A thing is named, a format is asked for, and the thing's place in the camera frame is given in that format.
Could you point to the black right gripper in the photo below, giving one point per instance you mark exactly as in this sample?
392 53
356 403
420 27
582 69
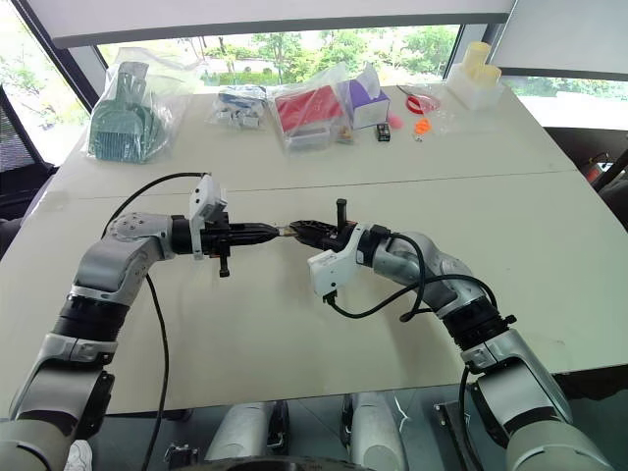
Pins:
338 238

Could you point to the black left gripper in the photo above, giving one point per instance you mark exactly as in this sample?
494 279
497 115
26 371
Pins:
218 240

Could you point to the brass padlock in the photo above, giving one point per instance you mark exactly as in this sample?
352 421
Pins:
289 232

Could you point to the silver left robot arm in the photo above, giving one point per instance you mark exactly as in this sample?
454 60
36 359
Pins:
108 265

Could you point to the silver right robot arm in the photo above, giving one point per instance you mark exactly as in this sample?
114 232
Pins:
515 382

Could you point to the small wooden block toy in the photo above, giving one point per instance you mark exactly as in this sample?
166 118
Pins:
344 136

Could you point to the bagged red and white box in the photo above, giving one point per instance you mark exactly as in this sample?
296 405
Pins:
306 115

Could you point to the small black box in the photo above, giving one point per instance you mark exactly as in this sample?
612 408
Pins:
383 133

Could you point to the bag of small white parts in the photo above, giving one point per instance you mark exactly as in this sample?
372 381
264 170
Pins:
238 110

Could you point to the pink soft object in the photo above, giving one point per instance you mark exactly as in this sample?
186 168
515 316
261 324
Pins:
395 120

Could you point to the purple tissue box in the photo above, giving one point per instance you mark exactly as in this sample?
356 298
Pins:
368 100

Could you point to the orange plastic object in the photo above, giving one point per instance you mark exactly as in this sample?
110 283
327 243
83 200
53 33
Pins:
424 127

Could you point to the bag of green plastic dustpans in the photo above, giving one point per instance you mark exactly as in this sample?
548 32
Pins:
127 122

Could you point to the silver rounded leg shell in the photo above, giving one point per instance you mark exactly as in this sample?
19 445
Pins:
240 432
375 432

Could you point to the wide white roller blind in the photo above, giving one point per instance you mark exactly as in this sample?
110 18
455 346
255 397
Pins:
275 19

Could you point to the white holder with cream cylinders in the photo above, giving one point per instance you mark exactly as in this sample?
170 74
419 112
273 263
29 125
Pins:
478 81

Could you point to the white shoe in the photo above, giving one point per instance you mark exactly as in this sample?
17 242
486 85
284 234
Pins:
79 456

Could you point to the narrow white roller blind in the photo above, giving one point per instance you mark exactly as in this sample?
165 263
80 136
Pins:
564 34

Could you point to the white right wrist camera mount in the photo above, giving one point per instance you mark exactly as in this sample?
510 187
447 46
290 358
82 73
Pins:
331 267

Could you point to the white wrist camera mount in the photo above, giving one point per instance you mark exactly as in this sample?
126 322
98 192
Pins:
208 196
331 267

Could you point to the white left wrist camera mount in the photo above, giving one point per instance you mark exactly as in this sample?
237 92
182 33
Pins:
208 196

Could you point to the small metal bracket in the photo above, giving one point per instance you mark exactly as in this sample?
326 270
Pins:
180 452

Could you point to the black metal base plate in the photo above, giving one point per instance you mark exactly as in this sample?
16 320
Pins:
454 432

